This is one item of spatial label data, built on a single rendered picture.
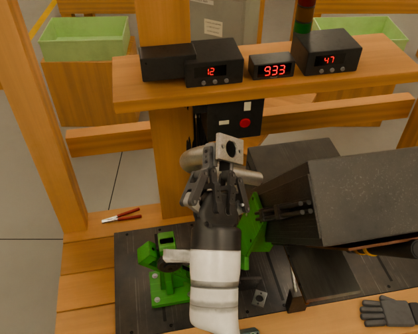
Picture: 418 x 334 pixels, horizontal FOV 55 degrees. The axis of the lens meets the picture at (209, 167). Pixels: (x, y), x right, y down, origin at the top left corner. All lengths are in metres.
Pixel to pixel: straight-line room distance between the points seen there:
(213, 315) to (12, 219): 2.56
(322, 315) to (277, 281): 0.18
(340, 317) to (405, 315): 0.20
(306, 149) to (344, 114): 0.27
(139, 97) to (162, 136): 0.26
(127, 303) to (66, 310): 0.21
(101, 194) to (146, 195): 0.33
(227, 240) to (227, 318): 0.11
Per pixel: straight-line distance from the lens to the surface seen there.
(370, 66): 1.31
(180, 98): 1.09
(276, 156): 1.36
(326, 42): 1.23
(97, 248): 1.59
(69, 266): 1.57
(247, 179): 0.82
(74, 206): 1.54
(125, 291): 1.45
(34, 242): 2.86
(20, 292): 2.68
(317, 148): 1.42
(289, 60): 1.16
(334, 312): 1.44
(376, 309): 1.47
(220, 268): 0.57
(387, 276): 1.57
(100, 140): 1.44
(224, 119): 1.18
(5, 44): 1.18
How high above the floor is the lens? 2.14
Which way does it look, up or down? 44 degrees down
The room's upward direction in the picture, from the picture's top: straight up
